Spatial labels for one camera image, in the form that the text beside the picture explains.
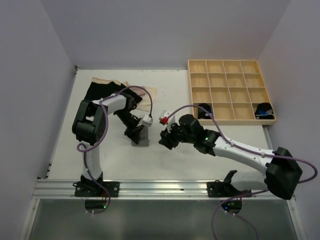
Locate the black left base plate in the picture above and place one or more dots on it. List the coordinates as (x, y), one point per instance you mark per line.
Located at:
(93, 190)

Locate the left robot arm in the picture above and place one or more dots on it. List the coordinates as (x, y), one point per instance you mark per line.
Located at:
(90, 127)

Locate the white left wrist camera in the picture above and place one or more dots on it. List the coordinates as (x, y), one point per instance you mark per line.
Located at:
(147, 120)

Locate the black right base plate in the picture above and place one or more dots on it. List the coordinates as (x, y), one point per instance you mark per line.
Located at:
(220, 189)

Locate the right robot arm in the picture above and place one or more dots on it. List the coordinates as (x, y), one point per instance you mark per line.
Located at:
(276, 170)

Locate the wooden compartment tray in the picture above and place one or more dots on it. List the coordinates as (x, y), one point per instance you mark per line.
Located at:
(233, 88)

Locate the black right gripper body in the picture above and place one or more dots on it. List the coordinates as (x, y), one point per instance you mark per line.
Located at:
(173, 137)

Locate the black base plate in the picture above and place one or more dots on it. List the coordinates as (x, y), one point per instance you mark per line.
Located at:
(220, 189)
(93, 190)

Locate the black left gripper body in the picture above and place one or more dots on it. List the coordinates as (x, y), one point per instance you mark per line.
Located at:
(132, 127)

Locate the pink beige underwear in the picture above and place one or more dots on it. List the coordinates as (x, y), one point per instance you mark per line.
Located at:
(145, 103)

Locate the black blue rolled underwear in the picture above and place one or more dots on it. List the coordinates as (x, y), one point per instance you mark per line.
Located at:
(264, 111)

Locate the aluminium front rail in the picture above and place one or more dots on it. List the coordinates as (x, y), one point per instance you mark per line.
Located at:
(131, 189)

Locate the dark rolled underwear in tray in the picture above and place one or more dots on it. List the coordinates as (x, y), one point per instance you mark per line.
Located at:
(204, 111)

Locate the black underwear tan waistband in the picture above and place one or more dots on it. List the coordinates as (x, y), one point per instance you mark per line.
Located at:
(110, 92)

